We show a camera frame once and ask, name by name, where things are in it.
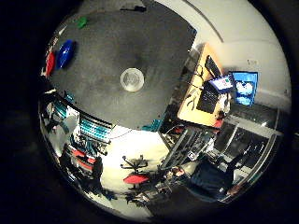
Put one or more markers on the person in dark clothes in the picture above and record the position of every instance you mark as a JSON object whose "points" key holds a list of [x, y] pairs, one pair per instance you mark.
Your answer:
{"points": [[208, 179]]}

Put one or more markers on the black keyboard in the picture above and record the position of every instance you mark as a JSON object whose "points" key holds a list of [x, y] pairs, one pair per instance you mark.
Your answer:
{"points": [[212, 66]]}

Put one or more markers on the rack with teal bins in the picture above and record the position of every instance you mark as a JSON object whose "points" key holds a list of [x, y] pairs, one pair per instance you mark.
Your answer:
{"points": [[93, 129]]}

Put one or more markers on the clear plastic cup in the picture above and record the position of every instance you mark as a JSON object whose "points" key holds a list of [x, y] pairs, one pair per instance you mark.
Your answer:
{"points": [[132, 79]]}

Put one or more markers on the red office chair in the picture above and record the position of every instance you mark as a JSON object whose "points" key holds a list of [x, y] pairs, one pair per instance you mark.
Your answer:
{"points": [[135, 178]]}

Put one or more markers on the wooden desk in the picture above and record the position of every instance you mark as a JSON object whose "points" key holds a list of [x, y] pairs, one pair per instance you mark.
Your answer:
{"points": [[191, 109]]}

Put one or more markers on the metal frame shelf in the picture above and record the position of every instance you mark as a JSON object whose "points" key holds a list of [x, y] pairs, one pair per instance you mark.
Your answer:
{"points": [[182, 147]]}

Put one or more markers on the red plastic object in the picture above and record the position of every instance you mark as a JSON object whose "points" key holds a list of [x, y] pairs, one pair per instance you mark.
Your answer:
{"points": [[49, 63]]}

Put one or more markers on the open laptop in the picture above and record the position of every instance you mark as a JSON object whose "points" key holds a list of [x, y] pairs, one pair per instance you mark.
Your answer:
{"points": [[210, 95]]}

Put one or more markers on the blue plastic container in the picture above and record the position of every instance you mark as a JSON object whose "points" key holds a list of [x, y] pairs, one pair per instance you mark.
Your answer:
{"points": [[64, 53]]}

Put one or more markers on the small green object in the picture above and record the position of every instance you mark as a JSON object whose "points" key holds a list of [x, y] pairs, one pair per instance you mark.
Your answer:
{"points": [[82, 21]]}

